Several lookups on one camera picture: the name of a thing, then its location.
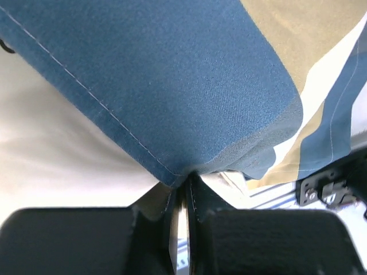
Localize blue tan white checked pillowcase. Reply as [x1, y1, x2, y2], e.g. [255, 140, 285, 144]
[1, 1, 366, 186]

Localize aluminium mounting rail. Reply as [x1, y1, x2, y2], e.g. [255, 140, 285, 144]
[247, 182, 299, 209]

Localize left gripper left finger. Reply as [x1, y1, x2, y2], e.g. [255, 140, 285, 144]
[1, 186, 178, 274]

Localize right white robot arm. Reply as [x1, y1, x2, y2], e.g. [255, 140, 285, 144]
[339, 148, 366, 205]

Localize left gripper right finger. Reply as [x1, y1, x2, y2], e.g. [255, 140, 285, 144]
[185, 174, 358, 274]

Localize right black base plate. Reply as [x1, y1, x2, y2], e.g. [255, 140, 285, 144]
[295, 168, 357, 210]

